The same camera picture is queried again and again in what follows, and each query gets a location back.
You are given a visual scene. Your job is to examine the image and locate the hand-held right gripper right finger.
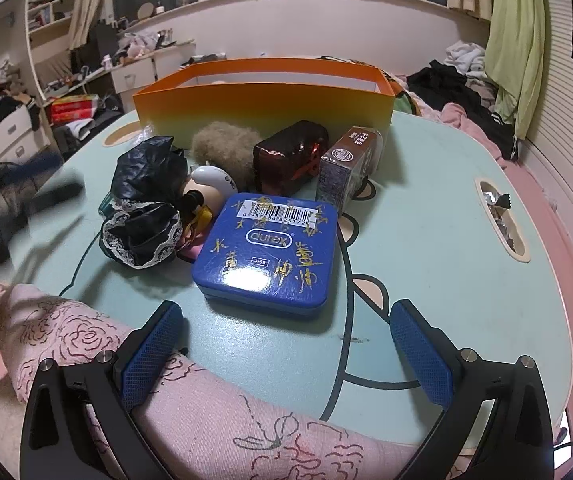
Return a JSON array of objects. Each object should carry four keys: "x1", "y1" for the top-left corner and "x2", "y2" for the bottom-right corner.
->
[{"x1": 389, "y1": 298, "x2": 553, "y2": 480}]

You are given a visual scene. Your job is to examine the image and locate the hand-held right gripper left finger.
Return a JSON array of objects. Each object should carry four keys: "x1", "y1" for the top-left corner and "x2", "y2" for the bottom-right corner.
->
[{"x1": 19, "y1": 300, "x2": 188, "y2": 480}]

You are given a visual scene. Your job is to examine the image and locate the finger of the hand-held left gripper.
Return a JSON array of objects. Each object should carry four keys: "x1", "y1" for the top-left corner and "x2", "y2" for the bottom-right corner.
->
[
  {"x1": 4, "y1": 152, "x2": 64, "y2": 183},
  {"x1": 21, "y1": 175, "x2": 86, "y2": 213}
]

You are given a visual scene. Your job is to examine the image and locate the black lace scrunchie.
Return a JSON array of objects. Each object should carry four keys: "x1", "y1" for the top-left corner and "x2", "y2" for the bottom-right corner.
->
[{"x1": 98, "y1": 202, "x2": 185, "y2": 269}]

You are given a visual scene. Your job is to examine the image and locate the black crinkled plastic bag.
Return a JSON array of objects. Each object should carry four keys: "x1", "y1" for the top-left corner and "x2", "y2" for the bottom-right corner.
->
[{"x1": 111, "y1": 135, "x2": 188, "y2": 207}]

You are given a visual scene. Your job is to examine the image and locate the pig figurine keychain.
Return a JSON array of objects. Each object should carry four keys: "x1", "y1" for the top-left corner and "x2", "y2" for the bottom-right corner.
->
[{"x1": 182, "y1": 164, "x2": 238, "y2": 251}]

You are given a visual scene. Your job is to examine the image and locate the blue metal tin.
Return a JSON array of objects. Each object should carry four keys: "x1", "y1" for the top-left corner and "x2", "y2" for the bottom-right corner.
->
[{"x1": 191, "y1": 192, "x2": 340, "y2": 319}]

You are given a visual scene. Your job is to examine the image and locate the brown fuzzy ball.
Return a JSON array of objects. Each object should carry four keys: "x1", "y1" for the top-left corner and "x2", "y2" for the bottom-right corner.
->
[{"x1": 189, "y1": 121, "x2": 263, "y2": 187}]

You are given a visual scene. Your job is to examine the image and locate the brown card box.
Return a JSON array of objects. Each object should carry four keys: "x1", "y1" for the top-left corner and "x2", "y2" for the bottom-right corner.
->
[{"x1": 316, "y1": 127, "x2": 383, "y2": 209}]

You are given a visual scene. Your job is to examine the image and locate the orange cardboard box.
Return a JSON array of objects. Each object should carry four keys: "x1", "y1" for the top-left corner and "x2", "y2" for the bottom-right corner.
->
[{"x1": 132, "y1": 57, "x2": 396, "y2": 137}]

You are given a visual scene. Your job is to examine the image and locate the dark red gift box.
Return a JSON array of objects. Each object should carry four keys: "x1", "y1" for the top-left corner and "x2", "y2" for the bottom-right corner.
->
[{"x1": 253, "y1": 120, "x2": 330, "y2": 197}]

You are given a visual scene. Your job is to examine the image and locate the person's left forearm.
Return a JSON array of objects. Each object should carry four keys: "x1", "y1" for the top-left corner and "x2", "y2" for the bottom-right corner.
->
[{"x1": 0, "y1": 282, "x2": 419, "y2": 480}]

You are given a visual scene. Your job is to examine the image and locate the pale green cartoon desktop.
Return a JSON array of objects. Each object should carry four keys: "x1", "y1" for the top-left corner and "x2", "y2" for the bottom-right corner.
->
[{"x1": 0, "y1": 110, "x2": 573, "y2": 443}]

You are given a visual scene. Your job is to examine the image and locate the white low drawer unit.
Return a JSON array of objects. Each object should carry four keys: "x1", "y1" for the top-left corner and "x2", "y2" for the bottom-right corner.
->
[{"x1": 0, "y1": 104, "x2": 48, "y2": 162}]

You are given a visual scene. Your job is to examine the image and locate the red package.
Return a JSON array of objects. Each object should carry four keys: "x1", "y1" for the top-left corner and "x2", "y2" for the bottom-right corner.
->
[{"x1": 49, "y1": 94, "x2": 100, "y2": 125}]

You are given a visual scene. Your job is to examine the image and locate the white drawer cabinet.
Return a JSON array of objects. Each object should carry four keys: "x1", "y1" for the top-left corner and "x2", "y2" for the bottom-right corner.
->
[{"x1": 111, "y1": 41, "x2": 198, "y2": 95}]

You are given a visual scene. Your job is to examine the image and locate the white shelf unit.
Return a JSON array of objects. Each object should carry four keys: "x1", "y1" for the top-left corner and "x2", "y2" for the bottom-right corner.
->
[{"x1": 23, "y1": 0, "x2": 83, "y2": 63}]

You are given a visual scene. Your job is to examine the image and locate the crumpled foil wrappers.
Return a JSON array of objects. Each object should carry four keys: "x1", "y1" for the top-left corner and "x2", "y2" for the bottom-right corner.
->
[{"x1": 481, "y1": 182, "x2": 518, "y2": 247}]

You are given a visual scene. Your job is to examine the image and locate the black clothes pile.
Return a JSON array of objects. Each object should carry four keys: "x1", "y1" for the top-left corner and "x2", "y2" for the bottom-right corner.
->
[{"x1": 405, "y1": 59, "x2": 518, "y2": 162}]

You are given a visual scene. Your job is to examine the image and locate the white louvered closet doors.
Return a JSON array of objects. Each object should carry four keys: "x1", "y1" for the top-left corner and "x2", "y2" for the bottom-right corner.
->
[{"x1": 519, "y1": 0, "x2": 573, "y2": 239}]

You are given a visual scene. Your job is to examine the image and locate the white clothes pile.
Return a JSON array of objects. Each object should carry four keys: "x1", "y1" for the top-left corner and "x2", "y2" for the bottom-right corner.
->
[{"x1": 445, "y1": 41, "x2": 488, "y2": 77}]

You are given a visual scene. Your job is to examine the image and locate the green hanging cloth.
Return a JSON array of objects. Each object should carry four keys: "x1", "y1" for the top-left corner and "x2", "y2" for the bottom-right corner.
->
[{"x1": 485, "y1": 0, "x2": 550, "y2": 142}]

